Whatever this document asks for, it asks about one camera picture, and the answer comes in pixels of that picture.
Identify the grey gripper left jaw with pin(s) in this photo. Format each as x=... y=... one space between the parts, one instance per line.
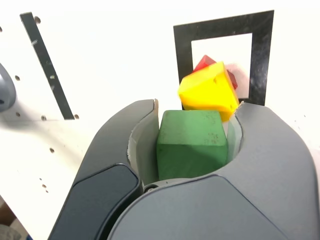
x=105 y=162

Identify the red cube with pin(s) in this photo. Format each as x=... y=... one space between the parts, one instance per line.
x=205 y=62

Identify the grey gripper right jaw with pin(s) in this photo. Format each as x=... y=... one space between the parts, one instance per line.
x=262 y=175

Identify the black tape square outline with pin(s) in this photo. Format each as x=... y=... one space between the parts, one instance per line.
x=260 y=50

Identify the black tape strip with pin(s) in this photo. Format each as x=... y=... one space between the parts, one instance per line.
x=45 y=65

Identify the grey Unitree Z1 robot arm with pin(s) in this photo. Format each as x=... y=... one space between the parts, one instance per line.
x=6 y=90

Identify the green cube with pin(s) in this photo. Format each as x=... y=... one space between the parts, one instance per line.
x=190 y=150

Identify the yellow cube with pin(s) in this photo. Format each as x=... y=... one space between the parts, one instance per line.
x=207 y=92

